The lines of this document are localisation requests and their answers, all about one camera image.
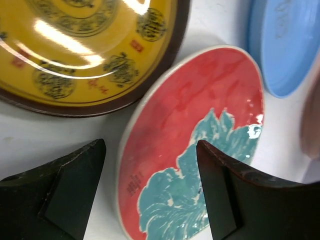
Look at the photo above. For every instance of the light blue plate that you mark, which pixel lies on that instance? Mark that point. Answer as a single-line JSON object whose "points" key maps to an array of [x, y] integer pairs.
{"points": [[284, 39]]}

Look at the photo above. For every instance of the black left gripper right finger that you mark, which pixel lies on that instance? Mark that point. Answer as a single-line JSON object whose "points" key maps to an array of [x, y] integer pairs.
{"points": [[244, 203]]}

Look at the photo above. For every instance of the translucent pink plastic bin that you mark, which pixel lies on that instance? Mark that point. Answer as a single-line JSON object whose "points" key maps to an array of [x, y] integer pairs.
{"points": [[310, 122]]}

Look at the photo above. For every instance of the red plate with teal flower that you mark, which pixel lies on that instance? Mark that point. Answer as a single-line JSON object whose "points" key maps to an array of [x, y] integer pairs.
{"points": [[215, 95]]}

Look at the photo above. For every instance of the yellow patterned brown-rimmed plate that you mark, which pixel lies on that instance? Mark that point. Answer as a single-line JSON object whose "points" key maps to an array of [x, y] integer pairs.
{"points": [[86, 58]]}

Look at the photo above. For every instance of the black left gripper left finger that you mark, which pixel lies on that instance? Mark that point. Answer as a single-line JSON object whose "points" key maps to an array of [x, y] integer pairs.
{"points": [[52, 201]]}

